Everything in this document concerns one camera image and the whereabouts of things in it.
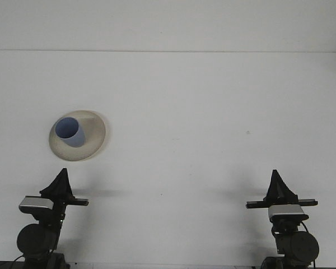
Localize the pale blue cup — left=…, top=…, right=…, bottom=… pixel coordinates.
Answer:
left=55, top=117, right=87, bottom=149

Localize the pale round plate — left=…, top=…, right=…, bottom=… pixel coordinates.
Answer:
left=48, top=109, right=112, bottom=163

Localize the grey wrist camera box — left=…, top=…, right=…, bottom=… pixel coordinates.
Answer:
left=268, top=204, right=310, bottom=221
left=18, top=197, right=53, bottom=214

